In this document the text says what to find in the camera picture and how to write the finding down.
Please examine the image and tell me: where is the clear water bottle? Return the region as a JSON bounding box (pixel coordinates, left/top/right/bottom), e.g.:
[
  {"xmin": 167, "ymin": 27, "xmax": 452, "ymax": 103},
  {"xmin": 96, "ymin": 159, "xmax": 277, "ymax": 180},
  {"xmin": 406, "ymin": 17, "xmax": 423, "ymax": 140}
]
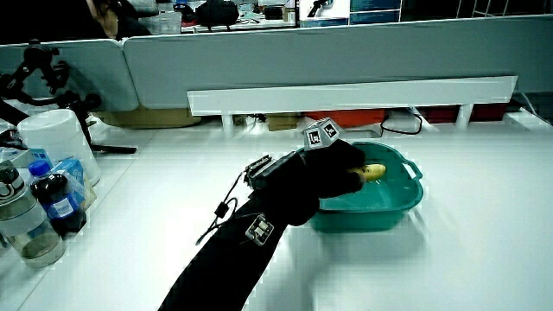
[{"xmin": 0, "ymin": 159, "xmax": 67, "ymax": 270}]

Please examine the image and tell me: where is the teal plastic basin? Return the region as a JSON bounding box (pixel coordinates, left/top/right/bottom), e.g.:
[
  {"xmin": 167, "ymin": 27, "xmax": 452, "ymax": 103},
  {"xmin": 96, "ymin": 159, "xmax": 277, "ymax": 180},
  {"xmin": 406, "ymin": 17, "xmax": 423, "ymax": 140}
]
[{"xmin": 296, "ymin": 140, "xmax": 425, "ymax": 233}]

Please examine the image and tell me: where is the person's right forearm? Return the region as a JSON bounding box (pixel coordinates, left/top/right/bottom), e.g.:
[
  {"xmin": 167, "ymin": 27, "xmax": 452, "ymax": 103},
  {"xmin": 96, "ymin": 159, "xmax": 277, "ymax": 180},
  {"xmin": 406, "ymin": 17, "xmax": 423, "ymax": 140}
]
[{"xmin": 157, "ymin": 186, "xmax": 321, "ymax": 311}]

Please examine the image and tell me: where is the white printed box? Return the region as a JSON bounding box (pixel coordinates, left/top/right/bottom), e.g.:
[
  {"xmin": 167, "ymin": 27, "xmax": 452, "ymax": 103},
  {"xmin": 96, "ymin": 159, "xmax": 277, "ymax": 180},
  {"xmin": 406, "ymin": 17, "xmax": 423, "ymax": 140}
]
[{"xmin": 297, "ymin": 0, "xmax": 352, "ymax": 22}]

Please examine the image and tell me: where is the black cable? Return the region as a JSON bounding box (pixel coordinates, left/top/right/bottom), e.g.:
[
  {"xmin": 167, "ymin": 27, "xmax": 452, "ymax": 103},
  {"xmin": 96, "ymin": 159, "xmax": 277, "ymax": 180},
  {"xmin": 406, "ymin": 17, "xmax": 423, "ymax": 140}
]
[{"xmin": 379, "ymin": 112, "xmax": 424, "ymax": 136}]

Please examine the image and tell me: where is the flat cardboard box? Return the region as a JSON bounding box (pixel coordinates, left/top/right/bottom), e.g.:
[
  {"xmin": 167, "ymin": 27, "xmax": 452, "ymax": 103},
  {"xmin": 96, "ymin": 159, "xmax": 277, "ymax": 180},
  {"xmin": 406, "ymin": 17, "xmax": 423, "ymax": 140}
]
[{"xmin": 92, "ymin": 105, "xmax": 202, "ymax": 130}]

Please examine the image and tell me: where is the white plastic bucket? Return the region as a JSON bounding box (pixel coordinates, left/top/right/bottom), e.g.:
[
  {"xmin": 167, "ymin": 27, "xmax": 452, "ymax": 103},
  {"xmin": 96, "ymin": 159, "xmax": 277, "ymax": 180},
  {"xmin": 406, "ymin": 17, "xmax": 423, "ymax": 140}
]
[{"xmin": 16, "ymin": 108, "xmax": 102, "ymax": 187}]

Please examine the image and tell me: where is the white desk shelf riser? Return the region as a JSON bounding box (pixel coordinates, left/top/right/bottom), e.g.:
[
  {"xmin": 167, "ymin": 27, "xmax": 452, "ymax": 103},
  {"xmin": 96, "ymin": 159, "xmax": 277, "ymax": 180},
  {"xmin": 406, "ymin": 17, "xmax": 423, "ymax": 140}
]
[{"xmin": 187, "ymin": 75, "xmax": 518, "ymax": 136}]

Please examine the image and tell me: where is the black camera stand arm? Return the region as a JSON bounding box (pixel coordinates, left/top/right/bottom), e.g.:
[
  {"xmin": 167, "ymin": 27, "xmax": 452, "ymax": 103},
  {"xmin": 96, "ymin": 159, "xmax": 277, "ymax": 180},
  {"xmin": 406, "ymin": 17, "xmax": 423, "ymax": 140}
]
[{"xmin": 0, "ymin": 39, "xmax": 137, "ymax": 156}]

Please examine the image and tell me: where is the black bag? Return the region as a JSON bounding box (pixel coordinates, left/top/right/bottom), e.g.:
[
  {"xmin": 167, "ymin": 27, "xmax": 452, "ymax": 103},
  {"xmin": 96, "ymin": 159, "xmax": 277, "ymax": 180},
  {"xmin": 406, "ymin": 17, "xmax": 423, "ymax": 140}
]
[{"xmin": 195, "ymin": 0, "xmax": 240, "ymax": 30}]

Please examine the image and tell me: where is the blue box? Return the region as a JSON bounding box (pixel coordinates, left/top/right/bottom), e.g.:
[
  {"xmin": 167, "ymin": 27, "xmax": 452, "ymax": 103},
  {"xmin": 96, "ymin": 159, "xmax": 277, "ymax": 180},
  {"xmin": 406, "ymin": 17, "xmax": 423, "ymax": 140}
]
[{"xmin": 348, "ymin": 0, "xmax": 404, "ymax": 25}]

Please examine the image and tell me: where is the large grey partition panel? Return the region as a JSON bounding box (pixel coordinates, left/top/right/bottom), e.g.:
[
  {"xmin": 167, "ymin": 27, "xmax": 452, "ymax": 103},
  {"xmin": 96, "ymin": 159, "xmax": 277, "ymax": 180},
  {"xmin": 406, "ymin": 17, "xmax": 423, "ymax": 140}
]
[{"xmin": 123, "ymin": 15, "xmax": 553, "ymax": 110}]

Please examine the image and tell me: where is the yellow banana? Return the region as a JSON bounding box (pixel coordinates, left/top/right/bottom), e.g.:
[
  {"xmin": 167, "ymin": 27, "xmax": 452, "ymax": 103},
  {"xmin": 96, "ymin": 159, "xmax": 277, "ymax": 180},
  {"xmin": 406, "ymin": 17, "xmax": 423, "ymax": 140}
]
[{"xmin": 350, "ymin": 162, "xmax": 387, "ymax": 183}]

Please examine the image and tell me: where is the orange box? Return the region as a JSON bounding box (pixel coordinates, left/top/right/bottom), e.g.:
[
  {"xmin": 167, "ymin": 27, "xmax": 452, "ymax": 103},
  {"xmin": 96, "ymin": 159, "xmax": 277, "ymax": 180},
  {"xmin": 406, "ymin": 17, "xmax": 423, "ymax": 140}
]
[{"xmin": 303, "ymin": 109, "xmax": 387, "ymax": 129}]

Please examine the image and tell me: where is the clear plastic container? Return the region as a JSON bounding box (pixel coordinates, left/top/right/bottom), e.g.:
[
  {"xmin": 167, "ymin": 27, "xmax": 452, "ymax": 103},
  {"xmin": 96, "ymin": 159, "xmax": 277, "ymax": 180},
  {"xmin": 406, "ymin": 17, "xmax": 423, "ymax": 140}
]
[{"xmin": 137, "ymin": 10, "xmax": 183, "ymax": 36}]

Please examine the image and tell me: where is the dark red box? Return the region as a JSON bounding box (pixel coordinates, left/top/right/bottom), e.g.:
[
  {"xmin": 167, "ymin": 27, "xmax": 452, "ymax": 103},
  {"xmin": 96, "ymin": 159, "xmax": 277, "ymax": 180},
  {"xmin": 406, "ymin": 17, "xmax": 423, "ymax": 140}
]
[{"xmin": 416, "ymin": 102, "xmax": 510, "ymax": 124}]

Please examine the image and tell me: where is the person's right hand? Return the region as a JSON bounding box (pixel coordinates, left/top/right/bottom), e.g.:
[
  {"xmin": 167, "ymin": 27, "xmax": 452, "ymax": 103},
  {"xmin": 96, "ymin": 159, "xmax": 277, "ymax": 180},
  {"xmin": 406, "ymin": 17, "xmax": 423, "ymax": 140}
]
[{"xmin": 244, "ymin": 117, "xmax": 368, "ymax": 200}]

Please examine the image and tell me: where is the small cardboard box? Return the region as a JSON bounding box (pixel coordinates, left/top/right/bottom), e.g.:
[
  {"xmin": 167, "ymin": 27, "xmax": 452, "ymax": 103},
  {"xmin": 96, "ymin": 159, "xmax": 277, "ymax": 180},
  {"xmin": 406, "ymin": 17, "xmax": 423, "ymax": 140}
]
[{"xmin": 264, "ymin": 112, "xmax": 300, "ymax": 132}]

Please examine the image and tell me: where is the small grey partition panel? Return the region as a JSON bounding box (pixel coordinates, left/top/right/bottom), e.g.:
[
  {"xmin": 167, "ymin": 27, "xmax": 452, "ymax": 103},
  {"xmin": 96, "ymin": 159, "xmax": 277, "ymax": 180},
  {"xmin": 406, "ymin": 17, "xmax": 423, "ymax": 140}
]
[{"xmin": 0, "ymin": 38, "xmax": 140, "ymax": 112}]

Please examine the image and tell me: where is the blue tissue packet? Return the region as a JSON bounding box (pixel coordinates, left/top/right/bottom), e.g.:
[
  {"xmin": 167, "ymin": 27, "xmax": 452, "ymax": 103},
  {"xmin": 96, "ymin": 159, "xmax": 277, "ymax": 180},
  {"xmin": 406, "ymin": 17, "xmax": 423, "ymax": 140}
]
[{"xmin": 50, "ymin": 157, "xmax": 98, "ymax": 210}]

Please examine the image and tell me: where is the dark soda bottle blue cap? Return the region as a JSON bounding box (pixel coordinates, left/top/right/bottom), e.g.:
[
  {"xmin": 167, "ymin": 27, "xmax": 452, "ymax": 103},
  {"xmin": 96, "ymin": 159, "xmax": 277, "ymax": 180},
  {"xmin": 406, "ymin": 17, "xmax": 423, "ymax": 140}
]
[{"xmin": 28, "ymin": 159, "xmax": 88, "ymax": 238}]

